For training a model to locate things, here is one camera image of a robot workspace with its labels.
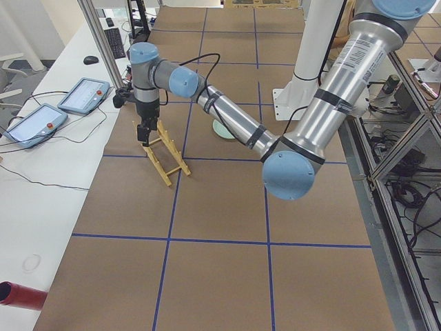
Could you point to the black computer mouse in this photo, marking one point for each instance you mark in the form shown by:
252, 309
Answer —
89, 60

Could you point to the teach pendant far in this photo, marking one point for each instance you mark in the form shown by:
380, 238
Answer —
85, 96

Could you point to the pale green plate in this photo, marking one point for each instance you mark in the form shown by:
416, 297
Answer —
221, 130

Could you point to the white pedestal column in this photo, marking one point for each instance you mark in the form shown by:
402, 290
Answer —
322, 19

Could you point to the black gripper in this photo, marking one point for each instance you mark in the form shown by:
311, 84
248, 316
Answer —
147, 109

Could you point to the grey aluminium post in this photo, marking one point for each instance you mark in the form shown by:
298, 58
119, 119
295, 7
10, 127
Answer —
92, 19

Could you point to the teach pendant near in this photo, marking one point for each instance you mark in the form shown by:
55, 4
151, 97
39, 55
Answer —
37, 126

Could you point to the teach pendant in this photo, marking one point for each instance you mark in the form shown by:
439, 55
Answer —
37, 126
85, 96

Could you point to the black keyboard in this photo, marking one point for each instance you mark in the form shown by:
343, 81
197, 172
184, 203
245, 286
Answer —
115, 42

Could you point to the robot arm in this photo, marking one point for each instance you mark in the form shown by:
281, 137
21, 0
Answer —
290, 160

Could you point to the red bottle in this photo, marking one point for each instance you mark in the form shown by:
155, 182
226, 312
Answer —
20, 296

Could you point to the wooden dish rack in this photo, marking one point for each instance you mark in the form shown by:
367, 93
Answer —
161, 159

